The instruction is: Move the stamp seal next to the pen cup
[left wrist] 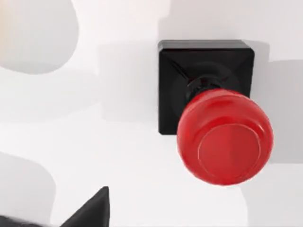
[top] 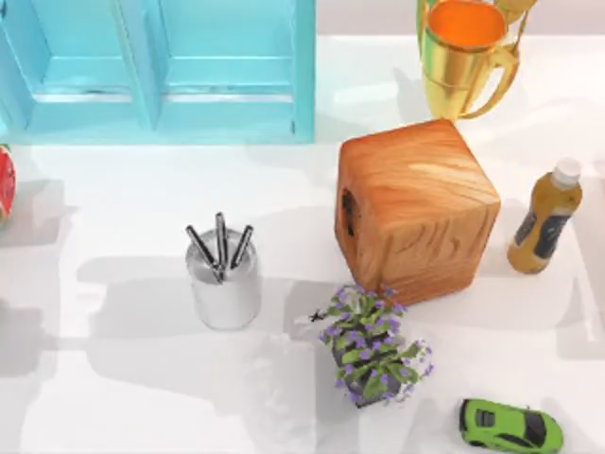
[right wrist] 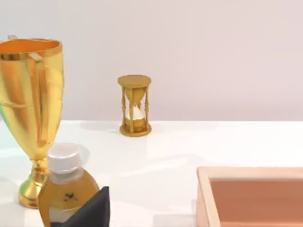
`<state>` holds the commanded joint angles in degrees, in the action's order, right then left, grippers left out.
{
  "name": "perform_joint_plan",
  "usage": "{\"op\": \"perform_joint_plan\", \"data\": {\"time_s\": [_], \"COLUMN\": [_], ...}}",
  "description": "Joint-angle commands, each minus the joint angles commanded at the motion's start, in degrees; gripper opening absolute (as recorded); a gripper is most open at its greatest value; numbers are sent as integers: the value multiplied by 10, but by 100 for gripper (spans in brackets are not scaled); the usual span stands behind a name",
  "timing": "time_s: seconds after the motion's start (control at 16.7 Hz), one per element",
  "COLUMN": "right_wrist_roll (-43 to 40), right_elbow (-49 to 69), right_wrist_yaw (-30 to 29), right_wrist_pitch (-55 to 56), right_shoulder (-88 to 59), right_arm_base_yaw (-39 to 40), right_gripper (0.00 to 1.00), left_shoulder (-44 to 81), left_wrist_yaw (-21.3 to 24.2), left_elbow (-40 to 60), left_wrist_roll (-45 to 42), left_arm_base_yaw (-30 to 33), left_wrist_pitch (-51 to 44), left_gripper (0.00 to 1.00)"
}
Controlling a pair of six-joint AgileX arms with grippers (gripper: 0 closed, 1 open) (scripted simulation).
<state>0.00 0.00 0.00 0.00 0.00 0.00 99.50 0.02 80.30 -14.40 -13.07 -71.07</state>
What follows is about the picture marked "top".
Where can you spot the black pen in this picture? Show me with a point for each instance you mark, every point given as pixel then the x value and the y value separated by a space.
pixel 241 247
pixel 202 248
pixel 220 241

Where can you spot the white pen holder cup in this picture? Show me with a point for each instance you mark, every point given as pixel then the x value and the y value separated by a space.
pixel 227 293

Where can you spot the wooden box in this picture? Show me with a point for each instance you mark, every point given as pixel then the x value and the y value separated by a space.
pixel 420 208

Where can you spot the purple flower plant pot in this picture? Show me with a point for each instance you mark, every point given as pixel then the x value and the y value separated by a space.
pixel 373 350

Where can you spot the light blue rack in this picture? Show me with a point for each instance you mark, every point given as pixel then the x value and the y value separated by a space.
pixel 227 71

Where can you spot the gold trophy cup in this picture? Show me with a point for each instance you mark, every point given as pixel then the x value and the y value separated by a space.
pixel 461 66

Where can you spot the orange juice bottle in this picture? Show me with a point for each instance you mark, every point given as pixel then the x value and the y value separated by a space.
pixel 543 227

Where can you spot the green toy car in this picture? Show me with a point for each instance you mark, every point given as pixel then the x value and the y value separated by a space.
pixel 510 423

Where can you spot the red round object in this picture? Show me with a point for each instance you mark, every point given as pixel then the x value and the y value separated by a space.
pixel 5 184

